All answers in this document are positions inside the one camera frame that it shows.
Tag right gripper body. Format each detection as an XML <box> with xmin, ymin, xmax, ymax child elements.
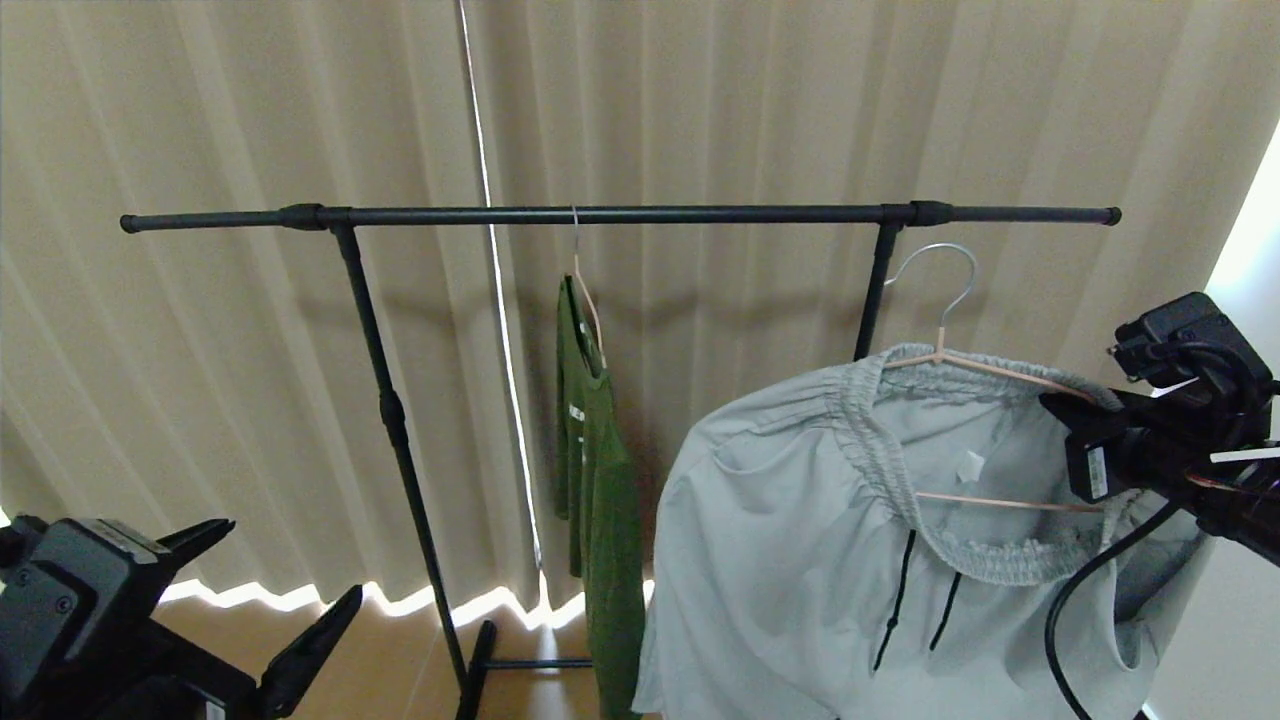
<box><xmin>1063</xmin><ymin>420</ymin><xmax>1201</xmax><ymax>504</ymax></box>

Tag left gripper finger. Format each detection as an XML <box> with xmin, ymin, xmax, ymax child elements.
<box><xmin>258</xmin><ymin>585</ymin><xmax>364</xmax><ymax>719</ymax></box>
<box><xmin>155</xmin><ymin>518</ymin><xmax>237</xmax><ymax>573</ymax></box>

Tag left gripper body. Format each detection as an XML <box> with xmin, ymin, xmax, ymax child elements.
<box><xmin>0</xmin><ymin>620</ymin><xmax>263</xmax><ymax>720</ymax></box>

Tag pink clothes hanger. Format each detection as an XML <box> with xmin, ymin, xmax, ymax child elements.
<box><xmin>880</xmin><ymin>243</ymin><xmax>1106</xmax><ymax>514</ymax></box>
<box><xmin>570</xmin><ymin>205</ymin><xmax>608</xmax><ymax>371</ymax></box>

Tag green long-sleeved shirt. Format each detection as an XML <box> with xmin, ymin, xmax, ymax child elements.
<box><xmin>555</xmin><ymin>275</ymin><xmax>646</xmax><ymax>719</ymax></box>

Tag pale grey garment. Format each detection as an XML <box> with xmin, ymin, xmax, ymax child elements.
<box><xmin>632</xmin><ymin>343</ymin><xmax>1211</xmax><ymax>720</ymax></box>

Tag black clothes rack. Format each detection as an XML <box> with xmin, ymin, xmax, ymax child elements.
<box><xmin>120</xmin><ymin>200</ymin><xmax>1123</xmax><ymax>720</ymax></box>

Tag beige curtain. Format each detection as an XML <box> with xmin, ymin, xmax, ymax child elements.
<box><xmin>0</xmin><ymin>0</ymin><xmax>1280</xmax><ymax>611</ymax></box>

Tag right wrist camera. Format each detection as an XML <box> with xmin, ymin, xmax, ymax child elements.
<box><xmin>1110</xmin><ymin>292</ymin><xmax>1276</xmax><ymax>401</ymax></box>

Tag black cable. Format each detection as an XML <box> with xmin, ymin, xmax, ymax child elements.
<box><xmin>1044</xmin><ymin>500</ymin><xmax>1186</xmax><ymax>720</ymax></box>

